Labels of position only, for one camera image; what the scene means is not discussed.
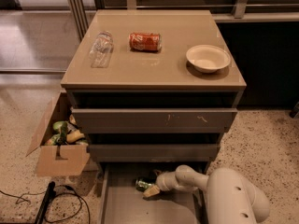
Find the cardboard box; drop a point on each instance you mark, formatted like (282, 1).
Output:
(65, 160)

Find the clear plastic bottle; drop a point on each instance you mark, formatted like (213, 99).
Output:
(101, 50)

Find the grey open bottom drawer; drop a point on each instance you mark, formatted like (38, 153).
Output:
(122, 203)

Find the grey drawer cabinet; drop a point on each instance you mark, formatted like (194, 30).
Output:
(146, 79)

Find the green soda can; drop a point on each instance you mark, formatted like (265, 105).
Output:
(143, 183)

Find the metal window frame rail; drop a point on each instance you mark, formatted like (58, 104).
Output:
(283, 12)

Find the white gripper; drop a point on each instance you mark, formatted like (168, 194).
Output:
(163, 181)

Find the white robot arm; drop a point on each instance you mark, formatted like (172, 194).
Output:
(230, 197)

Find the grey middle drawer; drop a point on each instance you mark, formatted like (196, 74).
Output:
(153, 153)

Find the orange soda can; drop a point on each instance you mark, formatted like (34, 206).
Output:
(145, 41)

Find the snack items in box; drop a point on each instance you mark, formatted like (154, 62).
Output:
(66, 132)

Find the white bowl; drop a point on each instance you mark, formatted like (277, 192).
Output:
(208, 59)

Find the grey top drawer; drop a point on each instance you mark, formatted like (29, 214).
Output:
(145, 120)

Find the black bar on floor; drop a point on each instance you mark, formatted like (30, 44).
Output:
(49, 195)

